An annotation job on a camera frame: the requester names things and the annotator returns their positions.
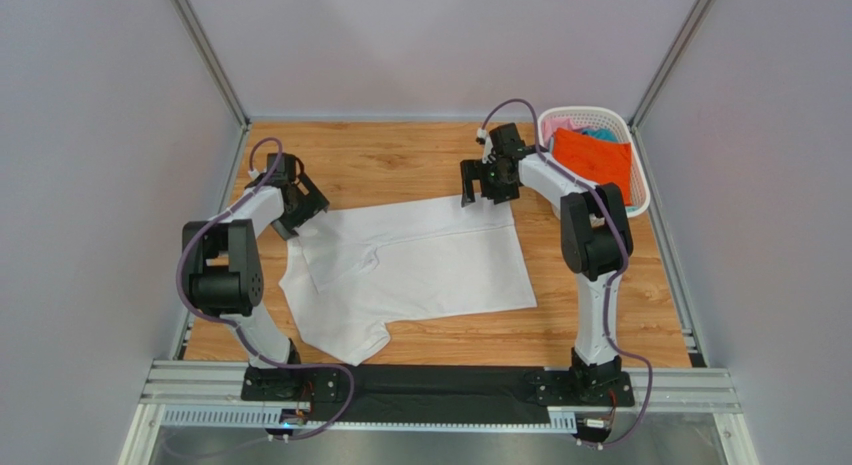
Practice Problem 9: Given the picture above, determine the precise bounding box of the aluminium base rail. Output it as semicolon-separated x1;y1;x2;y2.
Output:
141;361;742;433

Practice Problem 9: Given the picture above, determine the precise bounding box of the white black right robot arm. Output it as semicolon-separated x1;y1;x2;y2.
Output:
460;123;635;406

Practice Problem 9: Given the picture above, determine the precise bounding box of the teal t shirt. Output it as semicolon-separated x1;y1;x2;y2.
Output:
580;127;620;143

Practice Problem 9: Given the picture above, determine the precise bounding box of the aluminium frame post right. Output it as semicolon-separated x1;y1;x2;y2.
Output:
629;0;716;131

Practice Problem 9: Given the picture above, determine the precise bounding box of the aluminium frame post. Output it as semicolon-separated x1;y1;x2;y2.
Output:
170;0;251;129
629;0;716;131

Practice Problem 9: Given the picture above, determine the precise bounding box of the aluminium frame post left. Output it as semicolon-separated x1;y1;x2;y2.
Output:
170;0;251;129

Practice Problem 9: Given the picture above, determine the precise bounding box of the white t shirt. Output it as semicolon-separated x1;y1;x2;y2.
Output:
279;196;537;365

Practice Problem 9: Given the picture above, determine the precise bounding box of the orange t shirt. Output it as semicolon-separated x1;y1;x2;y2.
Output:
552;128;633;205

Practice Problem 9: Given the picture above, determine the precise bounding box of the white plastic laundry basket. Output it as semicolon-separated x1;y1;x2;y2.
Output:
537;106;650;218

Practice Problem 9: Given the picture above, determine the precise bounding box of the pink t shirt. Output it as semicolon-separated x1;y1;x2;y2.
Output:
541;116;579;150

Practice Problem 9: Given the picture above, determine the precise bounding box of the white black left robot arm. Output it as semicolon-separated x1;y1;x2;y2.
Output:
177;154;341;403

